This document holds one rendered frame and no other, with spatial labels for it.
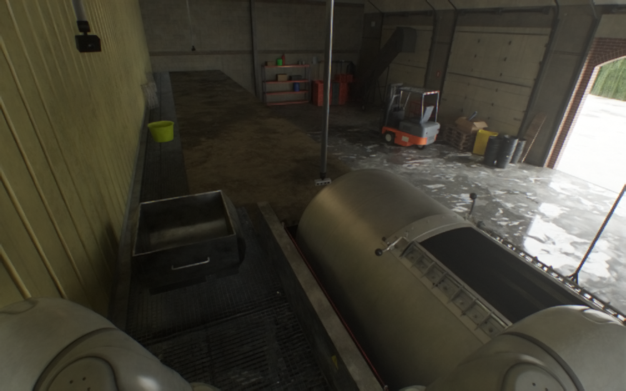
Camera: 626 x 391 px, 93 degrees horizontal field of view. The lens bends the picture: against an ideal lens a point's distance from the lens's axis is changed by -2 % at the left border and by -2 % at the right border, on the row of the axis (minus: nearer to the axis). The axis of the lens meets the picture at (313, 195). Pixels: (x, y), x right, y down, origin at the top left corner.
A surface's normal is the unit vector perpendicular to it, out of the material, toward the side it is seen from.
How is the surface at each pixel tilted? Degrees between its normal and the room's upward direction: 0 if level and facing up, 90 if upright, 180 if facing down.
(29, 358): 27
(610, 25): 90
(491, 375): 50
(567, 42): 90
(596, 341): 10
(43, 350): 17
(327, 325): 1
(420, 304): 42
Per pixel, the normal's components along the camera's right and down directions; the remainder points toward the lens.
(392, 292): -0.66, -0.47
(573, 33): -0.91, 0.18
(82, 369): 0.03, -0.56
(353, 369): 0.03, -0.87
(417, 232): -0.24, -0.79
